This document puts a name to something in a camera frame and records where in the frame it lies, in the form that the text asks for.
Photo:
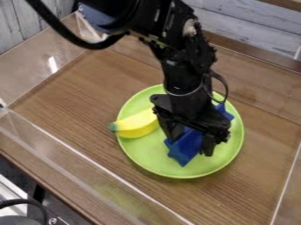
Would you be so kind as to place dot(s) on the blue plastic block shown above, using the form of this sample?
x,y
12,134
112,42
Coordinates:
x,y
186,147

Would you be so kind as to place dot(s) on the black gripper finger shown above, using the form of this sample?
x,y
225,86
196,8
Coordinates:
x,y
212,138
170,126

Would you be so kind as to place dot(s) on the yellow toy banana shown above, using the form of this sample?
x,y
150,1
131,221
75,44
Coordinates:
x,y
135,125

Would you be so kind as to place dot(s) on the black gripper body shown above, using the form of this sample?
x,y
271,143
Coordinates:
x,y
194,110

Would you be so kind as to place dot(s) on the clear acrylic corner bracket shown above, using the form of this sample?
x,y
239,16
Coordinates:
x,y
87,32

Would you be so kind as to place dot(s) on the clear acrylic tray wall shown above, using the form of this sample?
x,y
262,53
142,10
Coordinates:
x,y
103,198

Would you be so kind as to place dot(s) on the green round plate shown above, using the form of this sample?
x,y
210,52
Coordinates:
x,y
148,152

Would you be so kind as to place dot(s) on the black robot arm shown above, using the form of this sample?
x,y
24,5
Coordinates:
x,y
167,26

